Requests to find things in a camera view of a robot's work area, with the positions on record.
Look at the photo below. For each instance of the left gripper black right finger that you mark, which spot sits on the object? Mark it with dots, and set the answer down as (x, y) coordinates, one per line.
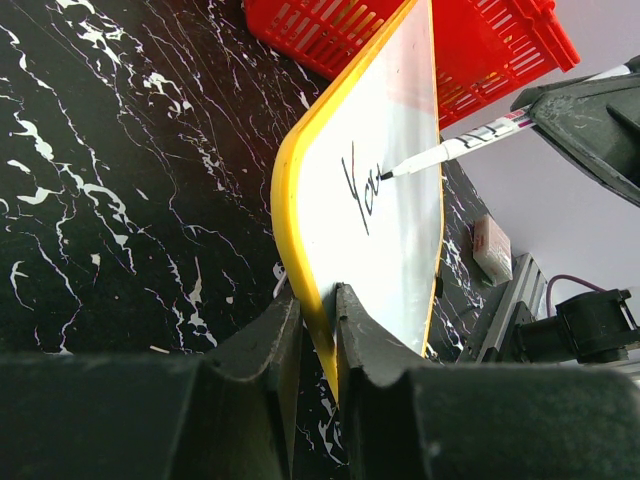
(404, 417)

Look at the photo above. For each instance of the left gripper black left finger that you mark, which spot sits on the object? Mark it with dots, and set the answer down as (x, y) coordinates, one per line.
(227, 414)

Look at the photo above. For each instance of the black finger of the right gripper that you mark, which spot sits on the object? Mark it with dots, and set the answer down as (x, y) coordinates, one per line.
(594, 124)

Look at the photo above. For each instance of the white marker black cap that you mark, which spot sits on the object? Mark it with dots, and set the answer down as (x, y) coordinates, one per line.
(499, 129)

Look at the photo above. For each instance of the white board yellow frame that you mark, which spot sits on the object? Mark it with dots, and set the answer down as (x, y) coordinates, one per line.
(336, 222)

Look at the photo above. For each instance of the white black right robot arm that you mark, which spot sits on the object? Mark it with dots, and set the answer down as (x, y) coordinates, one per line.
(590, 328)

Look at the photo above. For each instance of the red plastic shopping basket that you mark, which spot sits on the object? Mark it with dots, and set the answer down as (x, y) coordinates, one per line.
(475, 52)

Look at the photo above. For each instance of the small pink white box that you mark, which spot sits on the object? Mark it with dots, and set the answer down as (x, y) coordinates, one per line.
(492, 250)

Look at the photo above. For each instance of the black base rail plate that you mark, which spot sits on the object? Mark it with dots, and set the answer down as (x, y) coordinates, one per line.
(492, 338)

